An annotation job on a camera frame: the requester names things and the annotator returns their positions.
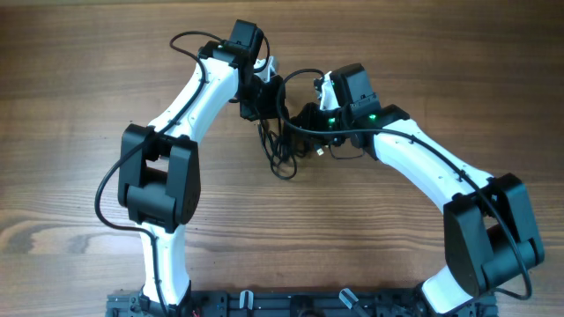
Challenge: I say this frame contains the black usb cables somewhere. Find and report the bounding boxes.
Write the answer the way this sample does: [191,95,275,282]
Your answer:
[257,116,326,181]

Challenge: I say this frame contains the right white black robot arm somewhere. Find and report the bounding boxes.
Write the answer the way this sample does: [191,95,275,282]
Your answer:
[277,63,545,316]

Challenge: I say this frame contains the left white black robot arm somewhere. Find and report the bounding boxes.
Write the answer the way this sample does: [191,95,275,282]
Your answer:
[117,20,282,316]

